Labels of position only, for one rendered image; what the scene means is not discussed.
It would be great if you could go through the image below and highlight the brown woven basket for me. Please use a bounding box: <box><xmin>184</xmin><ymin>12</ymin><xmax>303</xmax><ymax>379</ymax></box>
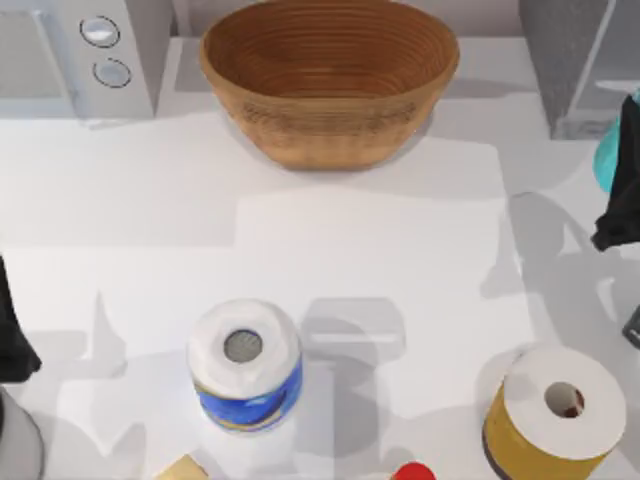
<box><xmin>199</xmin><ymin>0</ymin><xmax>461</xmax><ymax>173</ymax></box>

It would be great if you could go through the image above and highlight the blue wrapped paper roll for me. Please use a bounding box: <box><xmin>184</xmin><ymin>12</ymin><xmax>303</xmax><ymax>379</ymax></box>
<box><xmin>186</xmin><ymin>297</ymin><xmax>305</xmax><ymax>437</ymax></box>

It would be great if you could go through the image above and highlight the red cap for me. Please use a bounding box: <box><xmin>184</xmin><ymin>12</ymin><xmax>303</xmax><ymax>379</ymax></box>
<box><xmin>389</xmin><ymin>461</ymin><xmax>437</xmax><ymax>480</ymax></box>

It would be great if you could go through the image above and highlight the small microwave knob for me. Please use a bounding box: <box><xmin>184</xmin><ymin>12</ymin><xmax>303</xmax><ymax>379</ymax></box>
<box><xmin>92</xmin><ymin>57</ymin><xmax>133</xmax><ymax>89</ymax></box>

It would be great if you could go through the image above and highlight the pale yellow block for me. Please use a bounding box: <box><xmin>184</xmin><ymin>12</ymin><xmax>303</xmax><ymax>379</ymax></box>
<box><xmin>151</xmin><ymin>453</ymin><xmax>212</xmax><ymax>480</ymax></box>

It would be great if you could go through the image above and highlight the yellow wrapped paper roll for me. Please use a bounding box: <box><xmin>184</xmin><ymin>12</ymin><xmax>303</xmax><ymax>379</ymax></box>
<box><xmin>481</xmin><ymin>346</ymin><xmax>628</xmax><ymax>477</ymax></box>

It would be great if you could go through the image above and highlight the teal bottle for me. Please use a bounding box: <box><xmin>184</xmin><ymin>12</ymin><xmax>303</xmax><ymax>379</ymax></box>
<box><xmin>592</xmin><ymin>86</ymin><xmax>640</xmax><ymax>197</ymax></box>

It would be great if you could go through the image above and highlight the grey cabinet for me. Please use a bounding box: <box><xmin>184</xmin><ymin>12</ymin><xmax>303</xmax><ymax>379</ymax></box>
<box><xmin>517</xmin><ymin>0</ymin><xmax>640</xmax><ymax>142</ymax></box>

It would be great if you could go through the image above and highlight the large microwave knob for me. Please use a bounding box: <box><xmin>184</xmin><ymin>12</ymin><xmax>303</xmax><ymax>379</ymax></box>
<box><xmin>79</xmin><ymin>15</ymin><xmax>122</xmax><ymax>50</ymax></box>

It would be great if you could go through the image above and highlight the black right gripper tip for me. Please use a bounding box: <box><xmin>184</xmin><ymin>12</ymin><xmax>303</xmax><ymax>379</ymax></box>
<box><xmin>590</xmin><ymin>93</ymin><xmax>640</xmax><ymax>252</ymax></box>

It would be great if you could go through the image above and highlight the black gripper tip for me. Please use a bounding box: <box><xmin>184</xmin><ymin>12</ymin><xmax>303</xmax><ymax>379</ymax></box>
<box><xmin>0</xmin><ymin>254</ymin><xmax>43</xmax><ymax>384</ymax></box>
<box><xmin>590</xmin><ymin>93</ymin><xmax>640</xmax><ymax>252</ymax></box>

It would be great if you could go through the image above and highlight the black left gripper tip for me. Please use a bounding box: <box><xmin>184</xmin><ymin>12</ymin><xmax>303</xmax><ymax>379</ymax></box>
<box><xmin>0</xmin><ymin>254</ymin><xmax>43</xmax><ymax>384</ymax></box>

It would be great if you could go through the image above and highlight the dark grey block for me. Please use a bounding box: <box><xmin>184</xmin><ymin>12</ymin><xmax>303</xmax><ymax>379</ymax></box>
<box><xmin>621</xmin><ymin>304</ymin><xmax>640</xmax><ymax>347</ymax></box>

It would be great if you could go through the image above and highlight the pale microwave oven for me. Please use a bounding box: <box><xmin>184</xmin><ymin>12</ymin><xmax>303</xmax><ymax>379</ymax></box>
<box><xmin>0</xmin><ymin>0</ymin><xmax>174</xmax><ymax>124</ymax></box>

